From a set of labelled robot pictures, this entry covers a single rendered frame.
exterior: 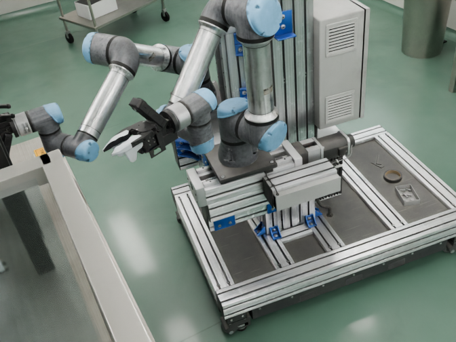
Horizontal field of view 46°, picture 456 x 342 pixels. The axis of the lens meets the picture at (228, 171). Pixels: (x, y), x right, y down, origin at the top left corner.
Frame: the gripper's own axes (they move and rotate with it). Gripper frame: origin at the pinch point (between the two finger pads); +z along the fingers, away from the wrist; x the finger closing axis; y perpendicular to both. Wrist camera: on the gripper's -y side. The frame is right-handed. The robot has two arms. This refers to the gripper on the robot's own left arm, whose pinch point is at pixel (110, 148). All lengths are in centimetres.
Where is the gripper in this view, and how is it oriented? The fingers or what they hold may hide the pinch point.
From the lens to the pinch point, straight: 143.8
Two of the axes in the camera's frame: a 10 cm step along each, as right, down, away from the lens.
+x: -6.8, -2.6, 6.8
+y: 2.0, 8.3, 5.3
